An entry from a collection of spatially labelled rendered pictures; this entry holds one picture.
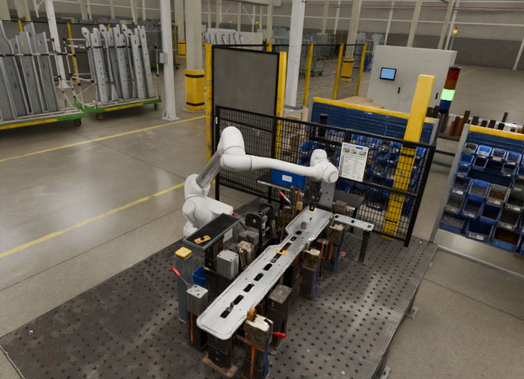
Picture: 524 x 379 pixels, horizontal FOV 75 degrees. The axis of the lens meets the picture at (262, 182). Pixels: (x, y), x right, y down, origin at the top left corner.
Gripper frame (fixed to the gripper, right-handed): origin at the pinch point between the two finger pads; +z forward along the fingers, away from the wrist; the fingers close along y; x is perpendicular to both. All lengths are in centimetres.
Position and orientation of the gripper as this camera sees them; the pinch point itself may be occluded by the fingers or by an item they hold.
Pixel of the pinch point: (312, 206)
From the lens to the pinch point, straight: 245.0
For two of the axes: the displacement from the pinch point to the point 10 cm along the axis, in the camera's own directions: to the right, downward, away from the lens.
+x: 5.0, -3.3, 8.0
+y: 8.7, 2.5, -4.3
